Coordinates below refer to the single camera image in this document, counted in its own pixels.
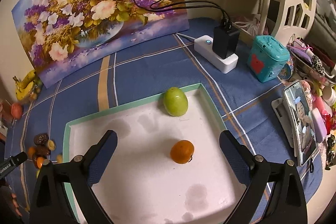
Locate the person left hand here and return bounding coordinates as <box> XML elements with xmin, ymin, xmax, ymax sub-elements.
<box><xmin>1</xmin><ymin>185</ymin><xmax>23</xmax><ymax>218</ymax></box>

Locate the blue plaid tablecloth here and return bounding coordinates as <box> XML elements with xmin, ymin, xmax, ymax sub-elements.
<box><xmin>4</xmin><ymin>17</ymin><xmax>324</xmax><ymax>224</ymax></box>

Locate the floral canvas painting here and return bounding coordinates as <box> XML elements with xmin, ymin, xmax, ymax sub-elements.
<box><xmin>12</xmin><ymin>0</ymin><xmax>189</xmax><ymax>87</ymax></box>

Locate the white power strip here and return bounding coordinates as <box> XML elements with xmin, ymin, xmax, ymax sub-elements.
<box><xmin>194</xmin><ymin>35</ymin><xmax>239</xmax><ymax>74</ymax></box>

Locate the yellow banana bunch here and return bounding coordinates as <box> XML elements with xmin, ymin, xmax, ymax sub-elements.
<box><xmin>13</xmin><ymin>69</ymin><xmax>37</xmax><ymax>102</ymax></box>

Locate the small orange tangerine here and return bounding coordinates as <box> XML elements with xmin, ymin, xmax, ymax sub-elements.
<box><xmin>27</xmin><ymin>146</ymin><xmax>36</xmax><ymax>160</ymax></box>

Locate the large orange fruit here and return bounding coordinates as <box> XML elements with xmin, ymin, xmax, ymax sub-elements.
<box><xmin>170</xmin><ymin>140</ymin><xmax>194</xmax><ymax>164</ymax></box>

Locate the black power adapter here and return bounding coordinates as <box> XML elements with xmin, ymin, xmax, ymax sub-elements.
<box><xmin>213</xmin><ymin>19</ymin><xmax>240</xmax><ymax>59</ymax></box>

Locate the white tray green rim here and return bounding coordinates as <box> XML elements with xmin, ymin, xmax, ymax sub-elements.
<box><xmin>63</xmin><ymin>84</ymin><xmax>246</xmax><ymax>223</ymax></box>

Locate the red apple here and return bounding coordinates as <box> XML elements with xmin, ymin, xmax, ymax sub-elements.
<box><xmin>11</xmin><ymin>102</ymin><xmax>23</xmax><ymax>120</ymax></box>

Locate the teal toy box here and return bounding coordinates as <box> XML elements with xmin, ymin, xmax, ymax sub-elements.
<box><xmin>247</xmin><ymin>35</ymin><xmax>290</xmax><ymax>83</ymax></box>

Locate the small brown kiwi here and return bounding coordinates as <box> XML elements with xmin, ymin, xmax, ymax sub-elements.
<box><xmin>56</xmin><ymin>154</ymin><xmax>63</xmax><ymax>164</ymax></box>
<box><xmin>47</xmin><ymin>139</ymin><xmax>56</xmax><ymax>151</ymax></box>

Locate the smartphone with photo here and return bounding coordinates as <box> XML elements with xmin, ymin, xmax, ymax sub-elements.
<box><xmin>282</xmin><ymin>80</ymin><xmax>318</xmax><ymax>166</ymax></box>

